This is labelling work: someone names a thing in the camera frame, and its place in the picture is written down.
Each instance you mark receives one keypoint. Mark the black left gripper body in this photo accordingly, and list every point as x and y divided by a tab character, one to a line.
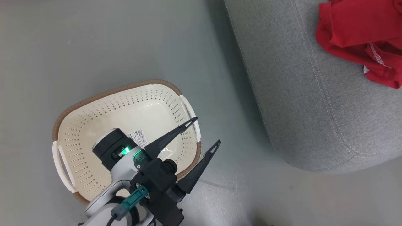
160	177

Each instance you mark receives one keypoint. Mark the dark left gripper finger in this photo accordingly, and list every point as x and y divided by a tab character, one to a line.
166	139
198	171

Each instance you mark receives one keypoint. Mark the red clothing with white trim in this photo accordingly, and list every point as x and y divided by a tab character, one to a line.
351	28

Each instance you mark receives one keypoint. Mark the cream perforated laundry basket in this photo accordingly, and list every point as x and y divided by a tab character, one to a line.
94	125

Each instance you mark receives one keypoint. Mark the white barcode label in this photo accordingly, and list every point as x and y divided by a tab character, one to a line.
139	137

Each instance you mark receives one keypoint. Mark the grey fabric sofa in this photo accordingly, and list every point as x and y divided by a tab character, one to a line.
298	94

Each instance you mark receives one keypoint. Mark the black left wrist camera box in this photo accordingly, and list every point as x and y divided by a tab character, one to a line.
166	213

